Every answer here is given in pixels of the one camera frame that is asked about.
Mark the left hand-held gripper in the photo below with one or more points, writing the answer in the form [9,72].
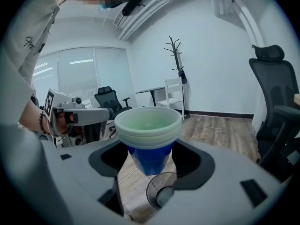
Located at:
[68,104]

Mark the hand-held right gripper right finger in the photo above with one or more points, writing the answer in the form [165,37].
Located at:
[222,172]

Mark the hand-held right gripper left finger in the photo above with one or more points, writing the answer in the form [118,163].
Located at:
[77,172]

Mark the stack of blue paper cups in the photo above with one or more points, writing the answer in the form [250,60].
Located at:
[150,156]

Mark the person's left forearm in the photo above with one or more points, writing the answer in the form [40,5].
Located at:
[31,118]

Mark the person's left hand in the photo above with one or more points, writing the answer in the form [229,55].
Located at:
[62,125]

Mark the black office chair with headrest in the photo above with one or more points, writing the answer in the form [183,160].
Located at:
[110,102]

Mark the dark round table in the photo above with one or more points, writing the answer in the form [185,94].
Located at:
[150,91]

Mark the white window blinds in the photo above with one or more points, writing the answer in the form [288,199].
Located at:
[77,74]

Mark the white wooden chair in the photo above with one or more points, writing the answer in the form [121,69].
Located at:
[172,95]

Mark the black coat rack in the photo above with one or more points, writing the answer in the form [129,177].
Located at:
[177,62]

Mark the black mesh office chair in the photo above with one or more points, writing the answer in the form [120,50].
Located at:
[276,97]

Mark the ceiling air vent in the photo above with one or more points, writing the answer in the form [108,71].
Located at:
[119,19]

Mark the person's white shirt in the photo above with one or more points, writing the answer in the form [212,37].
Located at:
[32,27]

